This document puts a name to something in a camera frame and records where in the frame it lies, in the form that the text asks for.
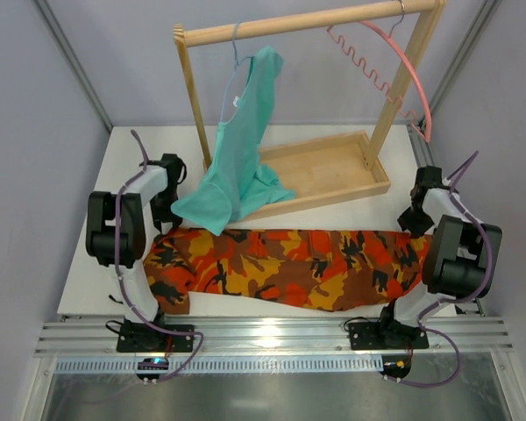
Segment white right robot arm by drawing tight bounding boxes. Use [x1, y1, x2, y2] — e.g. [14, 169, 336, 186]
[378, 166, 502, 349]

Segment blue wire hanger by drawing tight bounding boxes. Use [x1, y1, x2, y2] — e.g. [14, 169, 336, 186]
[219, 21, 251, 123]

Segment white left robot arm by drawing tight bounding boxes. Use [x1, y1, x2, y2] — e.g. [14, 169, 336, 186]
[85, 153, 194, 353]

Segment aluminium right side rail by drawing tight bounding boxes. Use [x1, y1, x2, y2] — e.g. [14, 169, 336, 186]
[396, 132, 495, 322]

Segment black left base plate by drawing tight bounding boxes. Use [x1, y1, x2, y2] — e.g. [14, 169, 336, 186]
[116, 323, 195, 353]

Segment right controller board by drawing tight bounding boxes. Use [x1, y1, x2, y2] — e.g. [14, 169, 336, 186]
[380, 359, 412, 382]

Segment teal t-shirt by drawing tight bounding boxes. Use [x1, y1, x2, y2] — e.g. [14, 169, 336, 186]
[171, 46, 295, 235]

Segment left controller board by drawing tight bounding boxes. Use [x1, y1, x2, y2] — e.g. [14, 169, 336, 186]
[135, 357, 169, 382]

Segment controller board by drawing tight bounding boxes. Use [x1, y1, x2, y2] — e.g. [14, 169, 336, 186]
[135, 357, 169, 382]
[380, 359, 412, 382]

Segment orange camouflage trousers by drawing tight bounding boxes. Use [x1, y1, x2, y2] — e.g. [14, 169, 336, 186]
[144, 228, 432, 314]

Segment aluminium front rail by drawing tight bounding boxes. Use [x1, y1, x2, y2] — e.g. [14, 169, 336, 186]
[34, 315, 514, 357]

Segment aluminium rail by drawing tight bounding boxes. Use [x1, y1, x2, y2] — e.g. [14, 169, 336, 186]
[34, 315, 514, 357]
[396, 132, 495, 322]

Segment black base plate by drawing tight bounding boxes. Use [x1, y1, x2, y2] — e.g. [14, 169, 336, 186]
[347, 321, 430, 351]
[116, 323, 195, 353]

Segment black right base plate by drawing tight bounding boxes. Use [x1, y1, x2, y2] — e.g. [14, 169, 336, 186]
[347, 321, 430, 351]

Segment slotted cable duct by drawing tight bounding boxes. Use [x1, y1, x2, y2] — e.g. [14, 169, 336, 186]
[54, 353, 383, 375]

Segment pink plastic hanger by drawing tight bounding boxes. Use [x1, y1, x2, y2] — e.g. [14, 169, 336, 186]
[325, 0, 434, 143]

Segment wooden clothes rack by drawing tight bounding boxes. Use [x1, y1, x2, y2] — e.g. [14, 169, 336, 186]
[173, 1, 445, 219]

